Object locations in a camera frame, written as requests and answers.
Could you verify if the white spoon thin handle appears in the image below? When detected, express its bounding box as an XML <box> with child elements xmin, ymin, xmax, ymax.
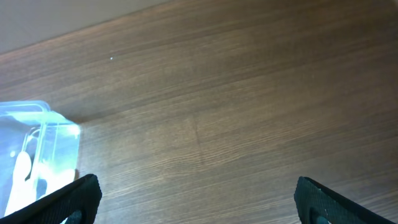
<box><xmin>40</xmin><ymin>166</ymin><xmax>76</xmax><ymax>195</ymax></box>

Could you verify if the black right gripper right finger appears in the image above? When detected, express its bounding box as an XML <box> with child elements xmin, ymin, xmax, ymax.
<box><xmin>294</xmin><ymin>177</ymin><xmax>394</xmax><ymax>224</ymax></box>

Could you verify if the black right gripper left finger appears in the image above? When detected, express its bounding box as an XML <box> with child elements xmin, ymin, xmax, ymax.
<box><xmin>1</xmin><ymin>174</ymin><xmax>102</xmax><ymax>224</ymax></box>

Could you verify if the white spoon wide handle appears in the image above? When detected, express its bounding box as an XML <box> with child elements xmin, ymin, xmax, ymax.
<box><xmin>4</xmin><ymin>151</ymin><xmax>32</xmax><ymax>216</ymax></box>

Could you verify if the right clear plastic container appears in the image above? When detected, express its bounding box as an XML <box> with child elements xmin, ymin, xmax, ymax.
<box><xmin>1</xmin><ymin>101</ymin><xmax>81</xmax><ymax>217</ymax></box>

